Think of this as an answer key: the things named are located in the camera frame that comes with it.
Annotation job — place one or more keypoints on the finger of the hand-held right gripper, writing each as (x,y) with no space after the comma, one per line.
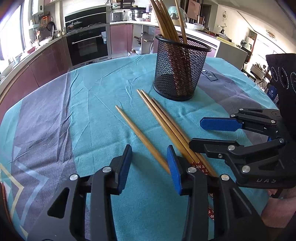
(212,148)
(219,124)

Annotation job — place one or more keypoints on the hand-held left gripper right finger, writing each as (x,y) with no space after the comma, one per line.
(175,173)

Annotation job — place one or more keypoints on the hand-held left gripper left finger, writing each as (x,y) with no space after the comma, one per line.
(123,171)

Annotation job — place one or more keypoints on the floral-tipped wooden chopstick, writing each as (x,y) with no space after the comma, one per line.
(157,117)
(175,127)
(166,122)
(138,136)

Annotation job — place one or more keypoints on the black mesh holder cup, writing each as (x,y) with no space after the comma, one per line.
(180,69)

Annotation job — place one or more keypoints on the person's right hand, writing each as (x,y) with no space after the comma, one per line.
(279,208)

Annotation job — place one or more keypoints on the dark dining chair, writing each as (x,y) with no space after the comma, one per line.
(249,75)

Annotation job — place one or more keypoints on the teal and grey tablecloth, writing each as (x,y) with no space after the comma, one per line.
(92,115)

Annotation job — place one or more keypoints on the white plastic bag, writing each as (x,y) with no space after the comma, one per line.
(195,26)

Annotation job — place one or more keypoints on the plastic cooking oil bottle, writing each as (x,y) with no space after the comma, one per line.
(133,52)

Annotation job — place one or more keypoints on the teal dome food cover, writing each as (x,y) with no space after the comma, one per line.
(172,15)

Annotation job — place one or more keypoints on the black built-in oven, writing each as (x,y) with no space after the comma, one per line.
(89,46)

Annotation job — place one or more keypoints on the pink peninsula counter cabinets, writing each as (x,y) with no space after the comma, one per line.
(119,38)

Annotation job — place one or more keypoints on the pink window-side counter cabinets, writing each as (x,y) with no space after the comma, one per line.
(39,67)

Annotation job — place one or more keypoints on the stainless steel pot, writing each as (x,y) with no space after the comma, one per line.
(137,14)

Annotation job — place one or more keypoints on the pot with glass lid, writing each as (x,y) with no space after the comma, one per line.
(74,24)

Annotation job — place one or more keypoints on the black range hood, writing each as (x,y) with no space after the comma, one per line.
(85,17)

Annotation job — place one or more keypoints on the hanging black frying pan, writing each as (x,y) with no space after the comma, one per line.
(51,26)

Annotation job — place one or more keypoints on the large kitchen window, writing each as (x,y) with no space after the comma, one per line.
(9,30)

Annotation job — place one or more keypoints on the round wall clock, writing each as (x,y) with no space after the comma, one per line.
(225,15)

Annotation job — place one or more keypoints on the framed wall picture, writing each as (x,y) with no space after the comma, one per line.
(193,9)

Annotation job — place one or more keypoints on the black wall rack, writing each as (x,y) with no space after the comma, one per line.
(126,2)

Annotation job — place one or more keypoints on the white wall water heater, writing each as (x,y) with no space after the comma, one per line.
(37,7)

